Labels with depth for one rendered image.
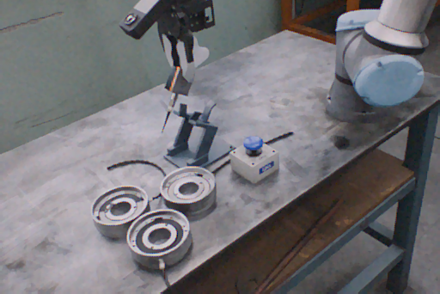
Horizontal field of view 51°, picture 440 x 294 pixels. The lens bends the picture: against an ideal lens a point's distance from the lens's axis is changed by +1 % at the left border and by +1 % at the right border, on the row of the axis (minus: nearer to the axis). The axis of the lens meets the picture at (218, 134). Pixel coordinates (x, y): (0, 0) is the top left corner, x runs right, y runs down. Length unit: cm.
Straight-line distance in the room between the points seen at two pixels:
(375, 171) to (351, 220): 21
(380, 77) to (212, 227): 40
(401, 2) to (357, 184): 58
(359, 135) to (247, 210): 33
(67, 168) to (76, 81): 146
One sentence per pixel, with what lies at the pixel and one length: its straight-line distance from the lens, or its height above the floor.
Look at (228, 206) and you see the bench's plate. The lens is 86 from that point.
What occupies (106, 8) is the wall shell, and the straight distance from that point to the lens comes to 247.
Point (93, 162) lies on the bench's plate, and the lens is 106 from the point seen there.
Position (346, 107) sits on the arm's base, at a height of 84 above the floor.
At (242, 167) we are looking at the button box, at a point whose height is 83.
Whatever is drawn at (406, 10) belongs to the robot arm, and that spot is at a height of 109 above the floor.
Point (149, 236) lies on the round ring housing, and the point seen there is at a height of 82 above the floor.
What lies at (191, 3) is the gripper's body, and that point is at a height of 114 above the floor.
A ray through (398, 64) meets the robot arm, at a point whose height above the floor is 101.
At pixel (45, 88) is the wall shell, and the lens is 245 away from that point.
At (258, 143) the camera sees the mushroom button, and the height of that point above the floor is 87.
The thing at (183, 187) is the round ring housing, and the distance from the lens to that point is 89.
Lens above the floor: 139
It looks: 34 degrees down
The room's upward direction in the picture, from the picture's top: 7 degrees counter-clockwise
